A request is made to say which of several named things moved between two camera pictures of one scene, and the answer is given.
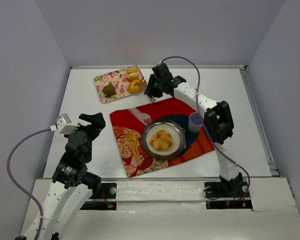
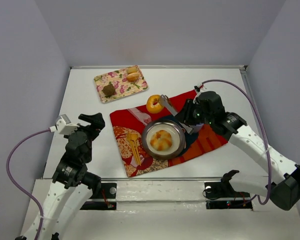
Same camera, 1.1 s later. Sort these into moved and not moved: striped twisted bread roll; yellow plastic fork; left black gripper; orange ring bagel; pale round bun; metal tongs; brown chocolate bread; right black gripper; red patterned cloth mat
Moved: right black gripper; metal tongs; orange ring bagel
Not moved: striped twisted bread roll; left black gripper; red patterned cloth mat; pale round bun; yellow plastic fork; brown chocolate bread
